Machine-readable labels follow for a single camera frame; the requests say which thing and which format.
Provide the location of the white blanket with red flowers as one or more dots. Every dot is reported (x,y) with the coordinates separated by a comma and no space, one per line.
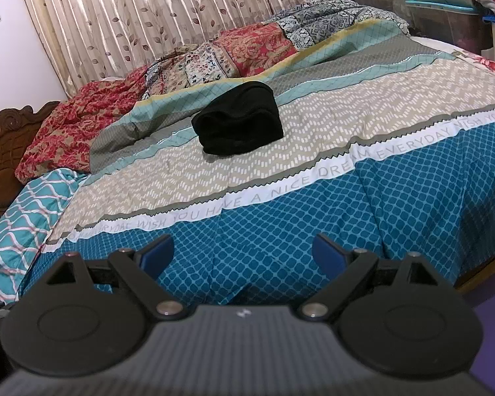
(489,64)

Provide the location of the teal lattice-print pillow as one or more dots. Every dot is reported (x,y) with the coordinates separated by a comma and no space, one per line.
(24,218)

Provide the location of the black pants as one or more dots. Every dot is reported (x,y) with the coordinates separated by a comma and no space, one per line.
(239,119)

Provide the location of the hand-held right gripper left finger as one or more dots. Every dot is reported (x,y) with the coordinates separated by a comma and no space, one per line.
(159,252)

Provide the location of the teal and beige patterned bedspread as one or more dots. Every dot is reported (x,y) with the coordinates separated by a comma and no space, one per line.
(354,198)

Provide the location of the carved wooden headboard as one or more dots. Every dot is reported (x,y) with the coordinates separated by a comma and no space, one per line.
(2,140)

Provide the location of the wooden bed frame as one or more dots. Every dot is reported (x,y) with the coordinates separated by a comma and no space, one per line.
(486,270)

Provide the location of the beige leaf-print curtain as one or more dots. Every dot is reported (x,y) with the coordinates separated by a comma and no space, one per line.
(128,20)

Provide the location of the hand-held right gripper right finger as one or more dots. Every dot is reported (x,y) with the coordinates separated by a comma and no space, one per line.
(326,252)

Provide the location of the clear storage box teal lid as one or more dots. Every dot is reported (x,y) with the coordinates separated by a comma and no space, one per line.
(445,20)

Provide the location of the patchwork floral quilt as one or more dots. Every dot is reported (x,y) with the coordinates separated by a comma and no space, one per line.
(247,49)

